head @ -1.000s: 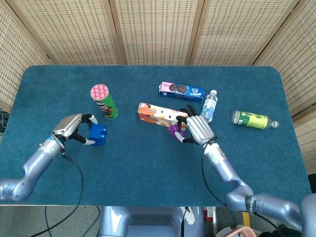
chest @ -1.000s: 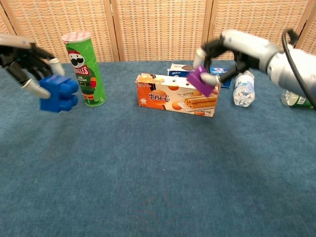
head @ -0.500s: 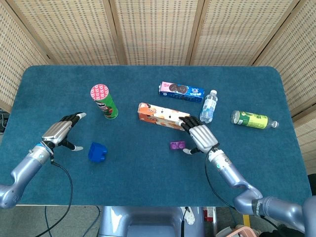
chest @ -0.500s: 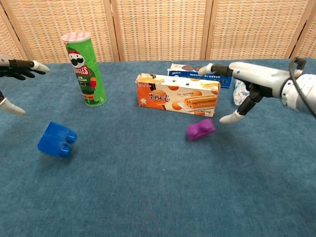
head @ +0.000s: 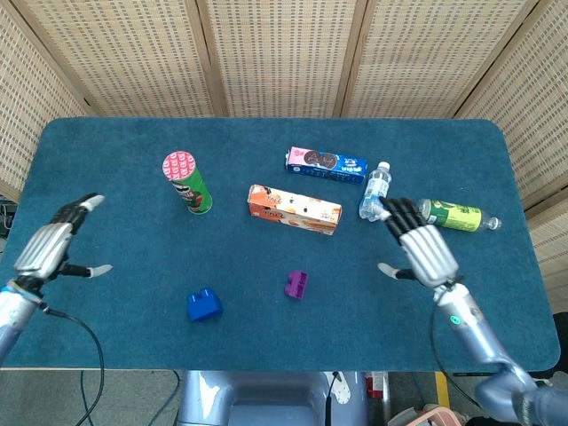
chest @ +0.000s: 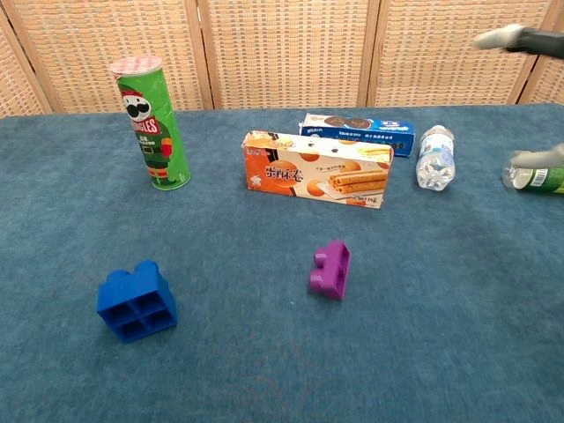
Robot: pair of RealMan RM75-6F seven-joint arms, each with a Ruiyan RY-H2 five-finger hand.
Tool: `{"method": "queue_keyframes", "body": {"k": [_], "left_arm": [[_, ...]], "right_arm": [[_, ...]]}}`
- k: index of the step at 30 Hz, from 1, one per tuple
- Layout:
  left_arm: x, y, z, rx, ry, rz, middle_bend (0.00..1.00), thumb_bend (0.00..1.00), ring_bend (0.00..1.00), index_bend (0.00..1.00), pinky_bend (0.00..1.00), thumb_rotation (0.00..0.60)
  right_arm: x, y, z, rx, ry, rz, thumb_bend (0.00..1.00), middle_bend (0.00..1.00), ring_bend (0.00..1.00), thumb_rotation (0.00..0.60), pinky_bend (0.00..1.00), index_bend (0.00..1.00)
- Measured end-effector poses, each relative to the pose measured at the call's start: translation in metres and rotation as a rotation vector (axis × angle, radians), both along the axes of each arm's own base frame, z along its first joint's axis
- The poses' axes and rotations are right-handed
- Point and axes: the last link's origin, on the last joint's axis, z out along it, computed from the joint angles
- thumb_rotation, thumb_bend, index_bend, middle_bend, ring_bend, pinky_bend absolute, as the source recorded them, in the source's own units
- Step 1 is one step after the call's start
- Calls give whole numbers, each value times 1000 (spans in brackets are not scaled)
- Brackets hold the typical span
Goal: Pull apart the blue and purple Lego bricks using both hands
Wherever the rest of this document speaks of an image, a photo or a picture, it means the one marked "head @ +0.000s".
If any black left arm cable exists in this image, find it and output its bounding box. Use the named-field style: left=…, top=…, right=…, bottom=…
left=37, top=302, right=106, bottom=426

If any green Pringles can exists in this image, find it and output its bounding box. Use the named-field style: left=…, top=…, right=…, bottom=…
left=161, top=150, right=214, bottom=216

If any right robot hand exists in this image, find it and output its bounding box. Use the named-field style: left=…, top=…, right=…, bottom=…
left=377, top=197, right=460, bottom=288

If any clear water bottle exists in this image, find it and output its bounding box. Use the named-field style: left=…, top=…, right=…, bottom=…
left=359, top=161, right=392, bottom=222

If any black torso cable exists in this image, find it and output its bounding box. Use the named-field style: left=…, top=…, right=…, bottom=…
left=324, top=371, right=341, bottom=426

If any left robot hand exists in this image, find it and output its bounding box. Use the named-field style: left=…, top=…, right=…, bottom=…
left=12, top=193, right=114, bottom=285

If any woven folding screen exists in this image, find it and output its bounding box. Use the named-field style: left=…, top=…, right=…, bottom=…
left=0, top=0, right=568, bottom=312

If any purple toy block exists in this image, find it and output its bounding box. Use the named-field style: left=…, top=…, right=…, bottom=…
left=283, top=270, right=310, bottom=302

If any green label drink bottle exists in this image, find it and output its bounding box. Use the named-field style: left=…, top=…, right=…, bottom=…
left=415, top=197, right=503, bottom=233

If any blue felt table mat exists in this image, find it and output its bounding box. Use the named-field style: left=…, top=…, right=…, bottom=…
left=0, top=116, right=561, bottom=373

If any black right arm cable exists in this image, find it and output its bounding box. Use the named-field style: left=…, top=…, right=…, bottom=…
left=429, top=305, right=483, bottom=407

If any orange cracker box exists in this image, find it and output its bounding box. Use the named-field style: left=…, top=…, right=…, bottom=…
left=246, top=185, right=343, bottom=237

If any pink plastic basket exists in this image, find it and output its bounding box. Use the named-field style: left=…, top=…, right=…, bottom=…
left=390, top=401, right=469, bottom=426

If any blue toy block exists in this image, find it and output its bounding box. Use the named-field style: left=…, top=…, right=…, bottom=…
left=185, top=288, right=224, bottom=323

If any blue floor cable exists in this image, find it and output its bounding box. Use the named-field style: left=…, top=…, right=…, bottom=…
left=79, top=370, right=182, bottom=426

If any blue-grey robot torso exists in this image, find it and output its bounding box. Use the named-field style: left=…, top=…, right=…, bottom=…
left=176, top=370, right=369, bottom=426

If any blue cookie box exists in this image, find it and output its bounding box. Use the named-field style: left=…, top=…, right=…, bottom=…
left=283, top=146, right=370, bottom=186

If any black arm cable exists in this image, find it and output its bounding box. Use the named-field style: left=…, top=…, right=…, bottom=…
left=37, top=302, right=106, bottom=426
left=429, top=305, right=483, bottom=407

